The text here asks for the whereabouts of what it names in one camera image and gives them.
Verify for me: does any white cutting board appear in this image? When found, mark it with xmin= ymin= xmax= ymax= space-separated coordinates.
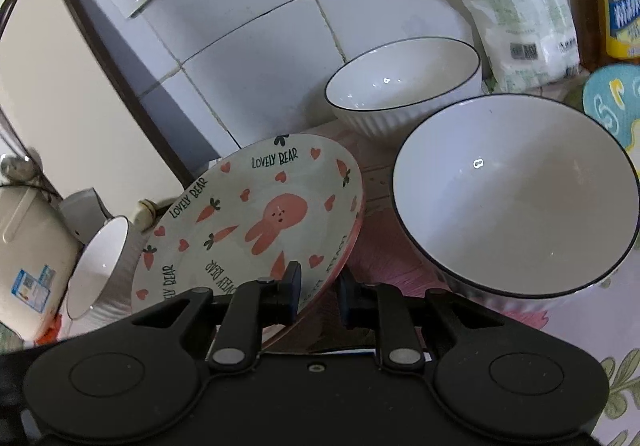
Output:
xmin=0 ymin=0 xmax=198 ymax=227

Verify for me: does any teal round mat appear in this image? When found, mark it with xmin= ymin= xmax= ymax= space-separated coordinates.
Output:
xmin=582 ymin=66 xmax=640 ymax=152

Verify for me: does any floral tablecloth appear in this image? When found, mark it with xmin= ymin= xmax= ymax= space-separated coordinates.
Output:
xmin=0 ymin=121 xmax=640 ymax=446

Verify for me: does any white rice cooker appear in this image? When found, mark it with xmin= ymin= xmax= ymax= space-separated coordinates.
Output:
xmin=0 ymin=183 xmax=83 ymax=342

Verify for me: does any large white ribbed bowl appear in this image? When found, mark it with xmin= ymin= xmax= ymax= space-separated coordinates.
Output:
xmin=391 ymin=95 xmax=640 ymax=313

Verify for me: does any small white ribbed bowl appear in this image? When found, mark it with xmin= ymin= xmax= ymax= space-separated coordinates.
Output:
xmin=65 ymin=215 xmax=151 ymax=327

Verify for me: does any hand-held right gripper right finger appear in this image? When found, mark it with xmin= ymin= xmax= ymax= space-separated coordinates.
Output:
xmin=339 ymin=271 xmax=506 ymax=372

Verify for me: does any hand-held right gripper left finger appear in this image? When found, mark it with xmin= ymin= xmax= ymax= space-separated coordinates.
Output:
xmin=131 ymin=261 xmax=303 ymax=373

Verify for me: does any white plastic bag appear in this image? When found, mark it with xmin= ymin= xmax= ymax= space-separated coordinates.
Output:
xmin=445 ymin=0 xmax=581 ymax=94

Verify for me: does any grey round container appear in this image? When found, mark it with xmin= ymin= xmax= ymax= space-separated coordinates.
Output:
xmin=59 ymin=189 xmax=115 ymax=239

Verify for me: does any rabbit print plate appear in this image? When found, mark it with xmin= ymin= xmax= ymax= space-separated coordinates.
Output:
xmin=131 ymin=133 xmax=366 ymax=348

